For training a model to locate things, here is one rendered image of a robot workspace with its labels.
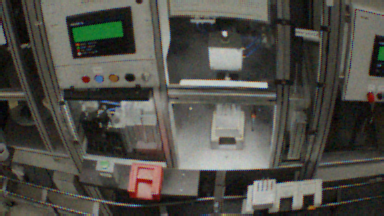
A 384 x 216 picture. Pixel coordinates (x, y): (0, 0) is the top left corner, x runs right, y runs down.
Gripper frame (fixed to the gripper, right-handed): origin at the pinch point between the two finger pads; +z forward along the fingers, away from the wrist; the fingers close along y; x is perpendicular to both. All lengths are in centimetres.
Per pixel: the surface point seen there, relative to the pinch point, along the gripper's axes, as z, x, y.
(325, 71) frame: 22, -38, 35
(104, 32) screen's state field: 18, 36, 52
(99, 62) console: 21, 41, 37
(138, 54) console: 20, 26, 39
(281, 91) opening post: 21.5, -20.2, 23.3
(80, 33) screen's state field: 18, 45, 53
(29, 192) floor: 41, 155, -112
